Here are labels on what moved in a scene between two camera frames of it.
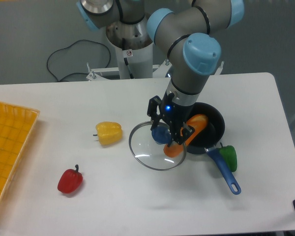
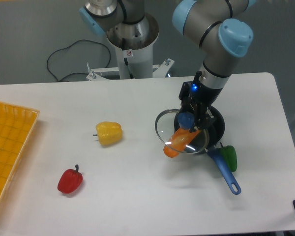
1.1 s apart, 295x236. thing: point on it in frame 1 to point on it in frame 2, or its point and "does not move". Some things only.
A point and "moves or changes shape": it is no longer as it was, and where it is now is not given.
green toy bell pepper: [229, 153] does not move
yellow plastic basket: [12, 128] does not move
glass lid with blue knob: [151, 148] moves or changes shape
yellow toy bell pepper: [108, 132] does not move
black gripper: [173, 115] to [200, 97]
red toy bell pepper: [69, 180] does not move
